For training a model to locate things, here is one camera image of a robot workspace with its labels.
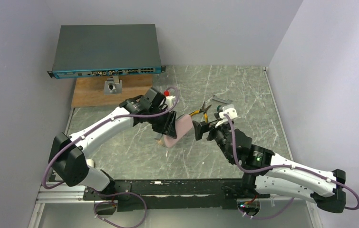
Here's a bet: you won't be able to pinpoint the pink umbrella case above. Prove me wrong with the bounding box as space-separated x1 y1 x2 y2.
161 114 193 148

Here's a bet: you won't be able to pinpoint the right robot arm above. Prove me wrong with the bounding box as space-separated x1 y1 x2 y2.
193 121 347 213

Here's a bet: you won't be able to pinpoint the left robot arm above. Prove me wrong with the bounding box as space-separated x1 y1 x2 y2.
42 87 179 194

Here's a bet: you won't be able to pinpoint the wooden board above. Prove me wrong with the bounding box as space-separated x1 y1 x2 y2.
71 74 152 108

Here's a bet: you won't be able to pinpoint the white plastic fitting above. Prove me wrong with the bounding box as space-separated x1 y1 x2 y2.
86 159 95 169

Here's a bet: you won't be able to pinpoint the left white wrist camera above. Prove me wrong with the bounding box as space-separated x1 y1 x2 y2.
163 90 176 109

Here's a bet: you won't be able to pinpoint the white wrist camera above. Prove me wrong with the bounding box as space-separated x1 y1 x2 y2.
163 90 176 109
215 105 239 128

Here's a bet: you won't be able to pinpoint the yellow handled pliers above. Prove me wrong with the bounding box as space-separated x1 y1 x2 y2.
189 101 211 123

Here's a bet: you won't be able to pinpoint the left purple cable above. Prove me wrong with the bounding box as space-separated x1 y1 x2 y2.
41 87 181 190

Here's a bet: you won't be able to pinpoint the purple cable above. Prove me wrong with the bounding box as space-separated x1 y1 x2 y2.
41 87 181 190
223 113 359 210

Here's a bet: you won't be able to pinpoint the green handled screwdriver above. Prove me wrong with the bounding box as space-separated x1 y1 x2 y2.
216 105 223 112

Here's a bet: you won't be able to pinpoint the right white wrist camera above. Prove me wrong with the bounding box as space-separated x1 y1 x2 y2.
215 105 239 128

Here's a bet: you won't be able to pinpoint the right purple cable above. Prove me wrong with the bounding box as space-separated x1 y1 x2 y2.
223 113 359 210

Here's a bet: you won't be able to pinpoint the grey metal stand bracket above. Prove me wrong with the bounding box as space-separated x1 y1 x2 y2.
104 76 123 95

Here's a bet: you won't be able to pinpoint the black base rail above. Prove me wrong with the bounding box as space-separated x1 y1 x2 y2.
83 178 269 212

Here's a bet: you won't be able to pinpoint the grey blue network switch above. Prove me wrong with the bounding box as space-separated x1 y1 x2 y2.
48 24 166 79

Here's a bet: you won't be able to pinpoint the aluminium frame rail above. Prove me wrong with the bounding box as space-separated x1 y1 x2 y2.
29 184 322 228

